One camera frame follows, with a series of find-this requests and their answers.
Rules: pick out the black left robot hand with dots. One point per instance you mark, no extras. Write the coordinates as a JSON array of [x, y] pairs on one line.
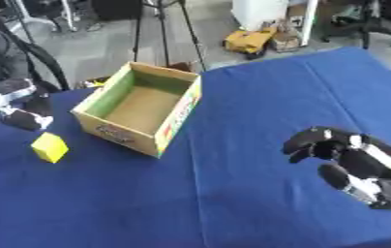
[[28, 120]]

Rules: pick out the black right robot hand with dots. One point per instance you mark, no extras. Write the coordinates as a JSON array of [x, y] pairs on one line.
[[362, 163]]

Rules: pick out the tan cardboard box green inside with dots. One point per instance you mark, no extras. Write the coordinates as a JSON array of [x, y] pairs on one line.
[[142, 106]]

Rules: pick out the small cardboard box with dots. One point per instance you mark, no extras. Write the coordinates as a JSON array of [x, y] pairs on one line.
[[286, 38]]

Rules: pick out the yellow block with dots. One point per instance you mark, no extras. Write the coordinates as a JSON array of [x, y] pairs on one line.
[[50, 147]]

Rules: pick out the black office chair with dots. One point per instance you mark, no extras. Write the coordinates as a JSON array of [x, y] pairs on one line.
[[368, 22]]

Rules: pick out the black tripod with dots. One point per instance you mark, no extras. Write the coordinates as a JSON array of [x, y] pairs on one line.
[[165, 32]]

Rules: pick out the yellow bag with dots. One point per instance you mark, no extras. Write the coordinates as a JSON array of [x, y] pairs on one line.
[[248, 41]]

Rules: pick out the white cabinet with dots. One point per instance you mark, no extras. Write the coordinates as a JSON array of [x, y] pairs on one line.
[[259, 13]]

